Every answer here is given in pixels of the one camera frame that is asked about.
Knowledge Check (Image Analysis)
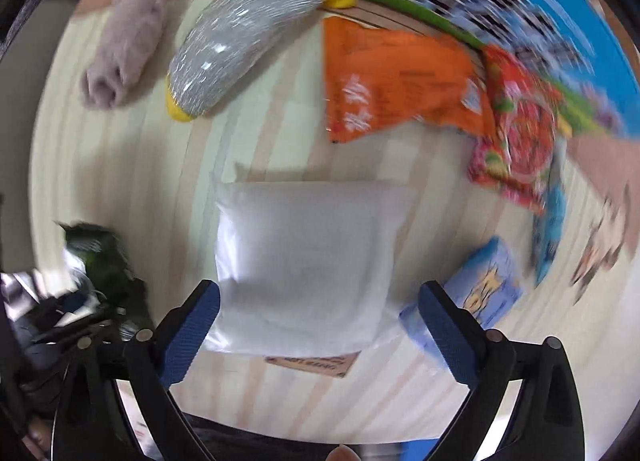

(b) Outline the light blue tissue pack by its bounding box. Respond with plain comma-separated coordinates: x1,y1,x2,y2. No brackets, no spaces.
399,236,523,367

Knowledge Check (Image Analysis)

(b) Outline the dark green snack bag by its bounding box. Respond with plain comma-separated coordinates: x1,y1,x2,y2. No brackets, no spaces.
58,222,154,341

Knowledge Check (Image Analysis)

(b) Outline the blue narrow snack packet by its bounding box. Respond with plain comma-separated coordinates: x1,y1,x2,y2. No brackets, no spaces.
532,137,567,287

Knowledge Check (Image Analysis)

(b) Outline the white soft pillow pack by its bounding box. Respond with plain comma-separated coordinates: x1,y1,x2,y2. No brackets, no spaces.
205,179,416,358

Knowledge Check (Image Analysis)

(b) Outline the red patterned snack bag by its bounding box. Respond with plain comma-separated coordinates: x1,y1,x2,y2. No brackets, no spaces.
468,46,562,215

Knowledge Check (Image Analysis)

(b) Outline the orange snack bag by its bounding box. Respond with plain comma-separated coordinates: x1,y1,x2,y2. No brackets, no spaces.
322,16,495,143

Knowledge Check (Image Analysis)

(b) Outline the mauve towel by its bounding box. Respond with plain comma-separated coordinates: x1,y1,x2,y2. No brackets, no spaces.
80,0,167,110

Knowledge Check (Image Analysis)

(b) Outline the silver sponge with yellow ends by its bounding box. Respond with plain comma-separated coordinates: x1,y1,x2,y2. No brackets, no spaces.
166,0,356,122

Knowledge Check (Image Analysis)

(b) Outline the operator thumb tip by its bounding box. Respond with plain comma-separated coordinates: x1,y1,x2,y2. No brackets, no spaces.
326,445,361,461

